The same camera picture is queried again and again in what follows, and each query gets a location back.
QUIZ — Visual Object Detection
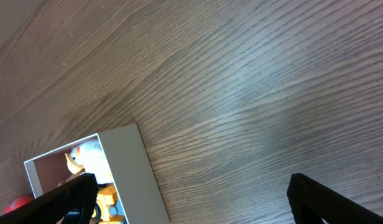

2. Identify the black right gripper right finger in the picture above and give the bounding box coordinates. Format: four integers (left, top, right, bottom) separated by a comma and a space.
287, 173, 383, 224

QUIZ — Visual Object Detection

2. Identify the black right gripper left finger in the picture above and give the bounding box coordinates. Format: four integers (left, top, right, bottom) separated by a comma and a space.
0, 174, 98, 224

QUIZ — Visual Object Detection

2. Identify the yellow toy construction truck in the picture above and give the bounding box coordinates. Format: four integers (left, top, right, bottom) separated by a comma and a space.
91, 184, 126, 224

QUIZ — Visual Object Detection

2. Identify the white and yellow duck plush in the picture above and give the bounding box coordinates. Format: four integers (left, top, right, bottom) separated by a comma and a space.
65, 139, 114, 184

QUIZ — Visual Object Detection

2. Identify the red ball with eye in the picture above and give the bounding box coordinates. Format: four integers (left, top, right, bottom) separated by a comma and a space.
4, 195, 34, 214

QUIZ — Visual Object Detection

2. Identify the white box with pink interior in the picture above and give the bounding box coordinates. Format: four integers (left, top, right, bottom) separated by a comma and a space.
24, 124, 170, 224

